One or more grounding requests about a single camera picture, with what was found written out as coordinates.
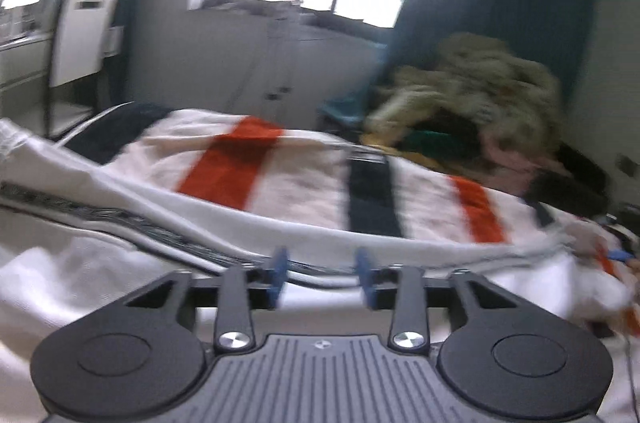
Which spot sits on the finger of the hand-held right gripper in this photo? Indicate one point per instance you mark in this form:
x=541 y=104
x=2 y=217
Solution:
x=620 y=256

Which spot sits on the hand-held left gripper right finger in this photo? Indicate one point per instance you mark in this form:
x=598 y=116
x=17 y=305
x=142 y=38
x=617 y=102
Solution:
x=365 y=278

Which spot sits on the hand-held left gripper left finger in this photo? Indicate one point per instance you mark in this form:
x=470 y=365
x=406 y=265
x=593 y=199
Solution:
x=278 y=275

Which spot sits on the white pants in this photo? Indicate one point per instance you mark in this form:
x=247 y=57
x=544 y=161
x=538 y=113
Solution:
x=100 y=263

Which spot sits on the striped blanket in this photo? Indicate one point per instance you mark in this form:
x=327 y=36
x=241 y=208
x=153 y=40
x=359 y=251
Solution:
x=310 y=183

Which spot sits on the yellow cloth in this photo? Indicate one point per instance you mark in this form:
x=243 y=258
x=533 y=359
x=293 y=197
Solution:
x=380 y=139

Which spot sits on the pink cloth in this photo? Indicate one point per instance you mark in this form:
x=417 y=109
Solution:
x=505 y=155

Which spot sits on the green cloth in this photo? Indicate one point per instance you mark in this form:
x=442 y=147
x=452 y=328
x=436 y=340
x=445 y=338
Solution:
x=435 y=140

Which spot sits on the dark cloth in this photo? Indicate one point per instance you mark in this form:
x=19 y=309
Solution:
x=462 y=128

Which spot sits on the cream printed blanket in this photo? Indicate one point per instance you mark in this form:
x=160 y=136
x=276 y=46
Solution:
x=490 y=78

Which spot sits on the white dressing table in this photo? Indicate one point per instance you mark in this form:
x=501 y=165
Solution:
x=20 y=63

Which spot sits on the white wall socket panel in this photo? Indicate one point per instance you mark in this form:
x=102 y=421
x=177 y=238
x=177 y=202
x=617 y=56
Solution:
x=114 y=39

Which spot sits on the white chair with black frame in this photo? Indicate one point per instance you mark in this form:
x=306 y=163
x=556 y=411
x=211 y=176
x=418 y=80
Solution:
x=80 y=38

